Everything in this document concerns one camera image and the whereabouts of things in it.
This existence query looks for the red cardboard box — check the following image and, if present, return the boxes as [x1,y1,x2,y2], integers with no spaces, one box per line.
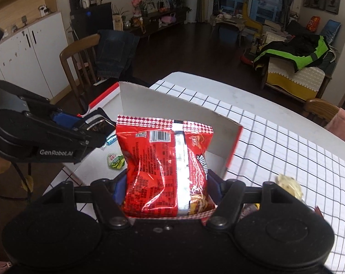
[75,81,244,187]

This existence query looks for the white photo frame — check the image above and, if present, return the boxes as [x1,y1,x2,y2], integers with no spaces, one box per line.
[145,0,173,10]

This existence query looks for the green jelly cup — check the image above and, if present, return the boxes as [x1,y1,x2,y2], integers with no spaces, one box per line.
[107,153,125,169]

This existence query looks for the yellow wrist strap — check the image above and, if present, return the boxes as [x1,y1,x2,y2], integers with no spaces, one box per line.
[21,176,34,192]

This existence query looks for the pink flower bouquet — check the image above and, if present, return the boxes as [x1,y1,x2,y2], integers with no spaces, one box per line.
[132,0,143,18]

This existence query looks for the wooden dining chair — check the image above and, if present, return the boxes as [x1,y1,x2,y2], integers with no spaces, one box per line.
[303,98,345,146]
[60,34,104,112]

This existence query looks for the dark television stand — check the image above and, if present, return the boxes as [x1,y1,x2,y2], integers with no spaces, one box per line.
[124,7,191,38]

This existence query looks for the white cabinet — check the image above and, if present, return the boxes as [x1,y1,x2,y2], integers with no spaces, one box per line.
[0,11,70,100]

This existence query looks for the wooden sofa yellow cover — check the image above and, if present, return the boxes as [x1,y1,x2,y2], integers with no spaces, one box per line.
[261,54,334,103]

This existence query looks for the red floor toy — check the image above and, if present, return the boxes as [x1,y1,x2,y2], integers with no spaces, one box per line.
[240,52,256,67]

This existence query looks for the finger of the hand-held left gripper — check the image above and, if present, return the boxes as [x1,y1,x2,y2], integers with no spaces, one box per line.
[23,108,116,150]
[0,80,82,129]

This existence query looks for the pale yellow snack packet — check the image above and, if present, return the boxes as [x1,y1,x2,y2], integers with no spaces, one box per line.
[276,173,304,202]

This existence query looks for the paper bag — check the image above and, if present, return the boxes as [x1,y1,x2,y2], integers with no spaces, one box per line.
[112,16,124,32]

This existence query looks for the blue storage bin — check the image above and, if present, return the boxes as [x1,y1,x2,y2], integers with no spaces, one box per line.
[219,26,239,44]

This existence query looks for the wooden wall shelf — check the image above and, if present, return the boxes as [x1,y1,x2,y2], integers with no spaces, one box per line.
[0,0,59,39]

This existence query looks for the black green jacket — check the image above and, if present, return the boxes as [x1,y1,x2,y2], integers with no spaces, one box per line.
[254,34,331,73]

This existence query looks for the blue jeans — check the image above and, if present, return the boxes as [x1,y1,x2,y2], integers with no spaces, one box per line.
[95,29,140,79]

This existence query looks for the black tea bar cabinet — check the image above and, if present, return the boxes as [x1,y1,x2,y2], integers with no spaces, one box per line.
[68,0,115,39]

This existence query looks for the orange red bag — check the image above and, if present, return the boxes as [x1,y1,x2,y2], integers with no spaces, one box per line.
[306,16,321,33]

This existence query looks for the dark foil snack packet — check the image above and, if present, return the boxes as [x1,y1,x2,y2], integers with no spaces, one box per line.
[87,118,116,139]

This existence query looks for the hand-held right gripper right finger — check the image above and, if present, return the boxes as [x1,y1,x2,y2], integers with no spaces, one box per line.
[206,174,304,230]

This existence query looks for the small coffee table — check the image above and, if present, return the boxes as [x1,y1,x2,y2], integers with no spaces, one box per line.
[212,13,246,46]

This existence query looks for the red checkered snack packet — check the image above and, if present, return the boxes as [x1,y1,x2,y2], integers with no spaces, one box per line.
[115,115,218,219]

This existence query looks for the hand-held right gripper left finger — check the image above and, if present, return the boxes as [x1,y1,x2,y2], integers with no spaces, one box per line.
[44,174,131,230]

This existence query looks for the yellow giraffe toy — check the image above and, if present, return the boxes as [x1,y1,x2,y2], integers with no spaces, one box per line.
[239,0,264,32]

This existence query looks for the pink towel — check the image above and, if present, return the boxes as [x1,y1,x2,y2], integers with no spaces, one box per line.
[323,108,345,145]

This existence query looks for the white checked tablecloth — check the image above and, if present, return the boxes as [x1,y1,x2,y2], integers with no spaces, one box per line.
[43,80,345,271]

